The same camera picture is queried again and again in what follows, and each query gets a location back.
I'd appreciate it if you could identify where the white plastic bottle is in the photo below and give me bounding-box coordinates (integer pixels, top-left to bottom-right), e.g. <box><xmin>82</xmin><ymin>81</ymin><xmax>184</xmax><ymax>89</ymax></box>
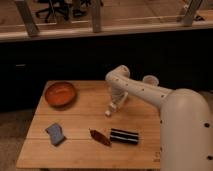
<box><xmin>105</xmin><ymin>92</ymin><xmax>128</xmax><ymax>117</ymax></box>

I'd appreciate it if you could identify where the grey metal post right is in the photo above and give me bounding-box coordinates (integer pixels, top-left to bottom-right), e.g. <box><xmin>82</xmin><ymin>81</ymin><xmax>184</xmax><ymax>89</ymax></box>
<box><xmin>181</xmin><ymin>0</ymin><xmax>202</xmax><ymax>27</ymax></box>

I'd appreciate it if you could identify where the black office chair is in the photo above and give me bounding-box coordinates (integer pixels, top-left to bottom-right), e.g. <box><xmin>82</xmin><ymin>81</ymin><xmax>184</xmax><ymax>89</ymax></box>
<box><xmin>35</xmin><ymin>0</ymin><xmax>70</xmax><ymax>23</ymax></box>

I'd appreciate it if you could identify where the black striped box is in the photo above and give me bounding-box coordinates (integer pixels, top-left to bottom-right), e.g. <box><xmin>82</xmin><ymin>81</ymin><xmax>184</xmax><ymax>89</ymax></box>
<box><xmin>110</xmin><ymin>128</ymin><xmax>139</xmax><ymax>144</ymax></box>

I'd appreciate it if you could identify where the grey metal post left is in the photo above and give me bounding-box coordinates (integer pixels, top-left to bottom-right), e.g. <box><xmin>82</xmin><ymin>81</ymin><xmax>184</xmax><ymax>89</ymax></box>
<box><xmin>14</xmin><ymin>0</ymin><xmax>39</xmax><ymax>37</ymax></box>

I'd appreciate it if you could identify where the brown sausage toy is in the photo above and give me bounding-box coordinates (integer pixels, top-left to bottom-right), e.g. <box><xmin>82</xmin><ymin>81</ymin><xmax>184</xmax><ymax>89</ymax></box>
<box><xmin>90</xmin><ymin>129</ymin><xmax>111</xmax><ymax>146</ymax></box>

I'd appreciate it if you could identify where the orange ceramic bowl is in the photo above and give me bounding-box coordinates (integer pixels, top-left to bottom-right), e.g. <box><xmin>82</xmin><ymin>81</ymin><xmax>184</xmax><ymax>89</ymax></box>
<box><xmin>44</xmin><ymin>82</ymin><xmax>76</xmax><ymax>107</ymax></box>

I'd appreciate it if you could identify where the white plastic cup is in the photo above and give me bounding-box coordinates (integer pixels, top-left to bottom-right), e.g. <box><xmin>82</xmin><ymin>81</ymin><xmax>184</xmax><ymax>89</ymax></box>
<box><xmin>143</xmin><ymin>75</ymin><xmax>159</xmax><ymax>86</ymax></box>

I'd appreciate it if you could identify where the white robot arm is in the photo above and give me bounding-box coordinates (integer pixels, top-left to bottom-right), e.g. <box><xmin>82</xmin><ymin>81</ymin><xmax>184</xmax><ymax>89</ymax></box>
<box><xmin>105</xmin><ymin>65</ymin><xmax>213</xmax><ymax>171</ymax></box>

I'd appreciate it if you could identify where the grey metal post middle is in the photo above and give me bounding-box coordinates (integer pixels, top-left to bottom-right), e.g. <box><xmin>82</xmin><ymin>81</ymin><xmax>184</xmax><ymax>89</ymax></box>
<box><xmin>91</xmin><ymin>0</ymin><xmax>101</xmax><ymax>33</ymax></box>

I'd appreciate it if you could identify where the grey metal post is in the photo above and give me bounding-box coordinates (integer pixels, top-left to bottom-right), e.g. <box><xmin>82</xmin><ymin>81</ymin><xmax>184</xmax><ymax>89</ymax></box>
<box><xmin>91</xmin><ymin>0</ymin><xmax>101</xmax><ymax>33</ymax></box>
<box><xmin>14</xmin><ymin>0</ymin><xmax>39</xmax><ymax>37</ymax></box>
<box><xmin>181</xmin><ymin>0</ymin><xmax>202</xmax><ymax>27</ymax></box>

